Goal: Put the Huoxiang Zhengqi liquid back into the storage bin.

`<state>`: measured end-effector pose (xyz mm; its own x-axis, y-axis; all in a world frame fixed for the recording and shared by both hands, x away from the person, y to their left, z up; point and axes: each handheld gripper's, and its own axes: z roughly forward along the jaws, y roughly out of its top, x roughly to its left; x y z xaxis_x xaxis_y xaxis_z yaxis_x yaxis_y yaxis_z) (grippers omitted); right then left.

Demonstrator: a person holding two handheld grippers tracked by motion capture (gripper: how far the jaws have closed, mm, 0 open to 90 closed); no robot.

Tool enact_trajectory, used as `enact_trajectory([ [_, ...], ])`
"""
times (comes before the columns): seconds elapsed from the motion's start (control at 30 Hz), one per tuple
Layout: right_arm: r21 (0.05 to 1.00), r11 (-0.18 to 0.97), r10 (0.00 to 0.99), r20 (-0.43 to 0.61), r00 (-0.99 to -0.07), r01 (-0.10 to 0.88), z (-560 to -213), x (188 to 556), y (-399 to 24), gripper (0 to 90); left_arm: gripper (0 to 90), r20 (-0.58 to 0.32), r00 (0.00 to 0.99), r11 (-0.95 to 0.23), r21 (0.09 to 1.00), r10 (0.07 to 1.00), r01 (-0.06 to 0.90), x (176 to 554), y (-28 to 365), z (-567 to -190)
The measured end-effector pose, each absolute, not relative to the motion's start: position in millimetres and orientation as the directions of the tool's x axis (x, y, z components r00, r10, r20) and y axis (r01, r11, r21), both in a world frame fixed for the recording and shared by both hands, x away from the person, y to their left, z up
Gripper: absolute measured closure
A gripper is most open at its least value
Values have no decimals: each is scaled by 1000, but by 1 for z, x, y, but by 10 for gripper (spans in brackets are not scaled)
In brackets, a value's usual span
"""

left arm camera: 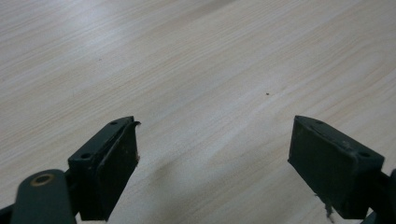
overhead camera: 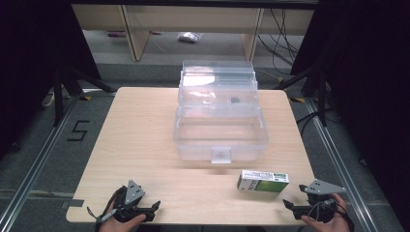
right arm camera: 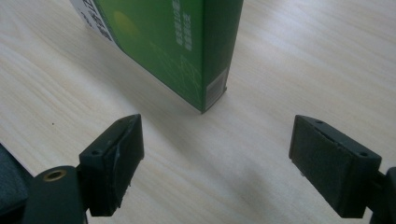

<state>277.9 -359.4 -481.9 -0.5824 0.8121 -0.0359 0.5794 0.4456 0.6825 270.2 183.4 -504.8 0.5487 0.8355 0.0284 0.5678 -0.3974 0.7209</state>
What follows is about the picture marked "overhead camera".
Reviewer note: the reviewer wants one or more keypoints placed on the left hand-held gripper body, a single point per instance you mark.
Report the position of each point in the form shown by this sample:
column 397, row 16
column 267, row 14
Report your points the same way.
column 132, row 193

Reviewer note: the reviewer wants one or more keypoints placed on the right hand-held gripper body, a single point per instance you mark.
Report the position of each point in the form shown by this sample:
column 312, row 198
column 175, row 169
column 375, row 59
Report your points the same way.
column 319, row 199

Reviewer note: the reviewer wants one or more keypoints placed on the person's right hand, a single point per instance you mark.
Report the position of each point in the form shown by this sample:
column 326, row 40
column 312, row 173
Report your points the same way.
column 335, row 222

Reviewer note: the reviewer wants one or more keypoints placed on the person's left hand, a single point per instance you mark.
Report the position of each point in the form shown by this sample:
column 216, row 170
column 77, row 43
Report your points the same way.
column 120, row 225

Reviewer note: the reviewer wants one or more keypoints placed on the green and white carton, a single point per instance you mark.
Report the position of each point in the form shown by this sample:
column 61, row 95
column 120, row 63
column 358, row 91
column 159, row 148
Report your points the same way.
column 262, row 182

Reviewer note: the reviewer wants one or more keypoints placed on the black metal stand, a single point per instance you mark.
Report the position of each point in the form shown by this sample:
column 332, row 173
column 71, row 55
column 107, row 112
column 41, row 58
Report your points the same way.
column 319, row 90
column 59, row 96

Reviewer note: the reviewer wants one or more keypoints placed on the clear plastic storage box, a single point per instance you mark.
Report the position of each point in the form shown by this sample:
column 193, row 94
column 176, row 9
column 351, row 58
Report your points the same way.
column 220, row 129

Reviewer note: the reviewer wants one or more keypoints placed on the dark curtain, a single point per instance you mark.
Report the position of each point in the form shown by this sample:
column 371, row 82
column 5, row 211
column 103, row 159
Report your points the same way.
column 35, row 64
column 370, row 80

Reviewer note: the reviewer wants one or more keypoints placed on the beige wooden desk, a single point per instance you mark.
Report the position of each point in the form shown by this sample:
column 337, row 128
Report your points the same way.
column 138, row 29

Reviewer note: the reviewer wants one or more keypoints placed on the clear plastic bag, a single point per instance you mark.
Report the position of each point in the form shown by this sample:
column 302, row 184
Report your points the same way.
column 189, row 36

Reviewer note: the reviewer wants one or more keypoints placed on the aluminium floor rail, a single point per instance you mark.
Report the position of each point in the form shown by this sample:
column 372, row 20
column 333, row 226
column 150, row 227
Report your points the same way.
column 32, row 170
column 338, row 164

